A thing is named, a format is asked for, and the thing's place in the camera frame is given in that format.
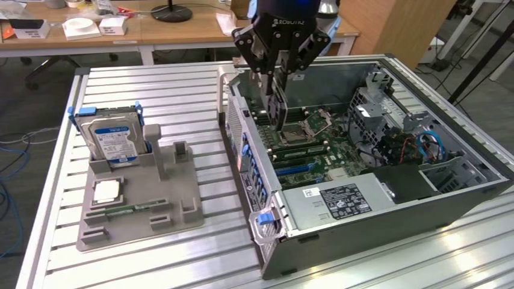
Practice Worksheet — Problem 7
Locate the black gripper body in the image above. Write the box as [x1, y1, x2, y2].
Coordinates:
[251, 0, 321, 75]

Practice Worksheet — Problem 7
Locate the black graphics card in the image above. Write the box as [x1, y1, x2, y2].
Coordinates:
[248, 70, 291, 134]

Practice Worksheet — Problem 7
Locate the white paper booklet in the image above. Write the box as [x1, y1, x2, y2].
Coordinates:
[214, 11, 249, 37]

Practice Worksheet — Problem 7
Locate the black lamp base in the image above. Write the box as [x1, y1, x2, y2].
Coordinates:
[149, 0, 193, 23]

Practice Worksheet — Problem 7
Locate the wooden cabinet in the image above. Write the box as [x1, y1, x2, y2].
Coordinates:
[339, 0, 457, 69]

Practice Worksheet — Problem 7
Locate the black RAM slot bank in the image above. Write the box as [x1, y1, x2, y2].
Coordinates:
[251, 108, 307, 126]
[267, 143, 327, 163]

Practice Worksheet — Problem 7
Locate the metal socket cover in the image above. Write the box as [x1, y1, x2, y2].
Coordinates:
[303, 107, 335, 129]

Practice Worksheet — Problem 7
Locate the silver drive cage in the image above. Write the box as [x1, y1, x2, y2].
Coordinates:
[347, 87, 401, 145]

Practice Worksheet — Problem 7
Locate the CPU socket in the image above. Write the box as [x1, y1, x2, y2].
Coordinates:
[275, 123, 312, 147]

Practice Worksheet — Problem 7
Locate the small white box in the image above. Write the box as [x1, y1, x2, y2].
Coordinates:
[97, 16, 128, 36]

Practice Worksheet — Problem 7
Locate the green motherboard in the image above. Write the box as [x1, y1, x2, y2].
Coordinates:
[248, 102, 369, 189]

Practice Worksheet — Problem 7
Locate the clear plastic bag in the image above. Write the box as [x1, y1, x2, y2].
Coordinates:
[92, 0, 121, 16]

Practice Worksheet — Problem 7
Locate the blue expansion slot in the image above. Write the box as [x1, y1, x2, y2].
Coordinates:
[275, 164, 315, 178]

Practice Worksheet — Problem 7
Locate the white square bowl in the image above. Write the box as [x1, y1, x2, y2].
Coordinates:
[61, 17, 102, 41]

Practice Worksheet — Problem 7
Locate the black slanted pole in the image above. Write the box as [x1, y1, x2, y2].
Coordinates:
[447, 17, 514, 105]

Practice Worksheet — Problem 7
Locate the hard disk with blue carrier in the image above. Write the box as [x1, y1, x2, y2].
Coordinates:
[66, 101, 145, 165]

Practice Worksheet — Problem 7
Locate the wooden desk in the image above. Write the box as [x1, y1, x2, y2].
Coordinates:
[0, 0, 361, 66]

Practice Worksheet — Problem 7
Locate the black office chair base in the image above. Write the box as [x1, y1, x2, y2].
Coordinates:
[18, 52, 120, 90]

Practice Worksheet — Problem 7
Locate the black plastic shroud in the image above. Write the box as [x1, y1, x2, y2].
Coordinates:
[372, 164, 437, 205]

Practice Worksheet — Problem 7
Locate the grey power supply unit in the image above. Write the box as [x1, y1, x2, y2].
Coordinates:
[280, 174, 396, 231]

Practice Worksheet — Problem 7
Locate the white box with black top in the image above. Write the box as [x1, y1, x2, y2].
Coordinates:
[8, 18, 52, 40]

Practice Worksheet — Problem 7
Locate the grey disk bay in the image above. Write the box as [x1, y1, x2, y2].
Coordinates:
[416, 156, 488, 194]

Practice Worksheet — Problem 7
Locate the silver CPU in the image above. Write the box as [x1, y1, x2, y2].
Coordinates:
[92, 181, 122, 204]

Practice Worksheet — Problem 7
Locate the orange box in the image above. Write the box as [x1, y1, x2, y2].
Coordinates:
[0, 20, 17, 43]

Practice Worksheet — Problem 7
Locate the green RAM stick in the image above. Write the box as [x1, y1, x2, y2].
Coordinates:
[85, 200, 168, 217]

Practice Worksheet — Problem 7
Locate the black open PC case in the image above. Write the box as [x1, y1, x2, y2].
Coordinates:
[216, 54, 514, 281]

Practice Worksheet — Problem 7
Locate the grey parts rack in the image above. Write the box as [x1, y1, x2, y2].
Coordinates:
[76, 123, 205, 252]

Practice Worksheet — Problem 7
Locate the white table frame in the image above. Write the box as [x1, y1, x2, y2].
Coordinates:
[435, 0, 514, 82]

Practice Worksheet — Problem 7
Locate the light blue wire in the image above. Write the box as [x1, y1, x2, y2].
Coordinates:
[415, 131, 445, 160]

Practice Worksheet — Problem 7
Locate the white floor cable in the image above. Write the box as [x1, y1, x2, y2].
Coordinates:
[0, 126, 61, 145]

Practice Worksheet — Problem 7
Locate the blue floor cable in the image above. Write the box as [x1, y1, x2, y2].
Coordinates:
[0, 146, 30, 259]

